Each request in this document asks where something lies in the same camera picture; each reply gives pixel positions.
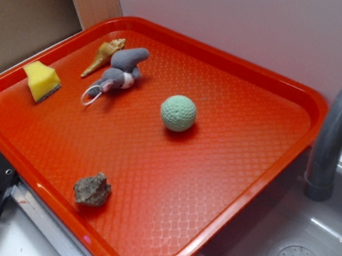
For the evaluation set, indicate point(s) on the grey plush elephant toy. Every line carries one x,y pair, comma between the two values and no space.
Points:
122,74

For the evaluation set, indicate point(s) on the brown rough rock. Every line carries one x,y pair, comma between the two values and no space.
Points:
92,191

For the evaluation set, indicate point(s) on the red plastic tray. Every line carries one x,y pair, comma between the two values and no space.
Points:
170,191

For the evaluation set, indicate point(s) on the green dimpled ball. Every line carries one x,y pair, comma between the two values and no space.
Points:
178,113

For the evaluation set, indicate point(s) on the yellow sponge piece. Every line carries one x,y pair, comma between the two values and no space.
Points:
42,80

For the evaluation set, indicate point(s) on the tan spiral seashell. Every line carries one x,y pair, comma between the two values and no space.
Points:
104,54

